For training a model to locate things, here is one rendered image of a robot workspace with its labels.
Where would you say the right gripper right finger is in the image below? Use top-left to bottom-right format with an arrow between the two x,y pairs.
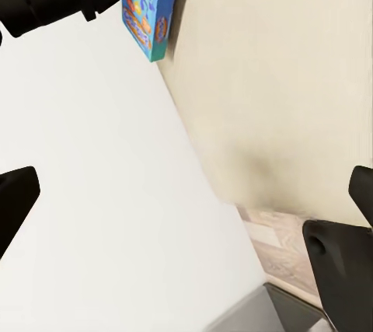
348,165 -> 373,227

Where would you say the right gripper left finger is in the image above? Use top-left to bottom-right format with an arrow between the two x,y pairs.
0,166 -> 40,258

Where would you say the board game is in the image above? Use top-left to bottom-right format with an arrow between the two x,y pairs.
121,0 -> 175,63

